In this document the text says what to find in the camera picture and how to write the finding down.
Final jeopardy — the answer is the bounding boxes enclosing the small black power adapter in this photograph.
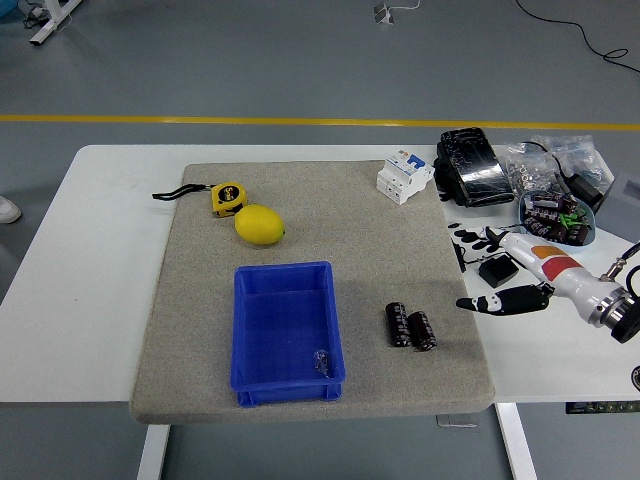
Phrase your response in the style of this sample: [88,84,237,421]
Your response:
[478,254,521,289]

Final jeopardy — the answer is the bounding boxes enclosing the thin black adapter cord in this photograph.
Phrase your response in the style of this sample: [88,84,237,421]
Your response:
[448,221,481,275]

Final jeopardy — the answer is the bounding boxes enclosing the black charger with cord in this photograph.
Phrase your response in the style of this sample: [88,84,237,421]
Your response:
[519,141,607,210]

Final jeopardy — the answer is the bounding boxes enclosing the white stand leg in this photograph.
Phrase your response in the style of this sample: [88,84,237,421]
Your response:
[28,0,84,49]

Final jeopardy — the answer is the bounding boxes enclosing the metal bracket under table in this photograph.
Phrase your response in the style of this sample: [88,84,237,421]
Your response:
[435,413,479,429]

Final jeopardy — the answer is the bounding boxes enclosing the clear bag of screws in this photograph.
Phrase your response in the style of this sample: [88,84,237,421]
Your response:
[532,133,616,189]

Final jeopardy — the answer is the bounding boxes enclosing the white table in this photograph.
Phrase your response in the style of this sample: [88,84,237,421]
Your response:
[0,144,640,480]

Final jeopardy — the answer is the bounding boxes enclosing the grey box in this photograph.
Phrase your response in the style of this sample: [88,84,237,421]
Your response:
[597,169,640,236]

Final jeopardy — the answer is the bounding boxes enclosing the white circuit breaker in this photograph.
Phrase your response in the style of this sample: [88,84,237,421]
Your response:
[375,152,436,206]

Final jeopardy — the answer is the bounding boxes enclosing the green connectors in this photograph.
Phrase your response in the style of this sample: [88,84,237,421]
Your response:
[558,209,589,229]

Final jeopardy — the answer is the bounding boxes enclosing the dark cylindrical battery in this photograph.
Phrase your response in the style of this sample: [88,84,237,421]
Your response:
[384,300,412,349]
[408,310,438,352]

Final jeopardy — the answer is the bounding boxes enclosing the blue plastic box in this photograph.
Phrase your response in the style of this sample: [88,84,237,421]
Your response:
[228,259,347,409]

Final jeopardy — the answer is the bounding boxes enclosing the yellow lemon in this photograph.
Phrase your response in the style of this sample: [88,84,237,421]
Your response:
[233,203,287,246]

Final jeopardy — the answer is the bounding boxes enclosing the clear bag of silver nuts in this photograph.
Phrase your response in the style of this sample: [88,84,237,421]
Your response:
[499,142,564,194]

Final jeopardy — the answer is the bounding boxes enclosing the black table control panel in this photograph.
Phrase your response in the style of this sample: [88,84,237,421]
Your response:
[565,399,640,415]

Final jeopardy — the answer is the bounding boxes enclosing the light blue bowl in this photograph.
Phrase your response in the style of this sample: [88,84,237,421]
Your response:
[517,189,599,250]

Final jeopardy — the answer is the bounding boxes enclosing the glossy black case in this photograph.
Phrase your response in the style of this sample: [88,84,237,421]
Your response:
[433,126,517,209]

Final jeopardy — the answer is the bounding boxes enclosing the black floor cable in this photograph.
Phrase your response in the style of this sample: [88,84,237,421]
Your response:
[514,0,640,75]

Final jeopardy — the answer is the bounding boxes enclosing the yellow tape measure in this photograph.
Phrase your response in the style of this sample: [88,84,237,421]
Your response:
[152,181,250,219]

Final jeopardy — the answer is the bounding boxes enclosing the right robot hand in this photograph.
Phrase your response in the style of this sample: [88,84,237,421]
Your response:
[454,224,629,329]

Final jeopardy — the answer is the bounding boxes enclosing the grey-brown mat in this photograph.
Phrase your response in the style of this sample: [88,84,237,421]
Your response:
[128,159,497,426]

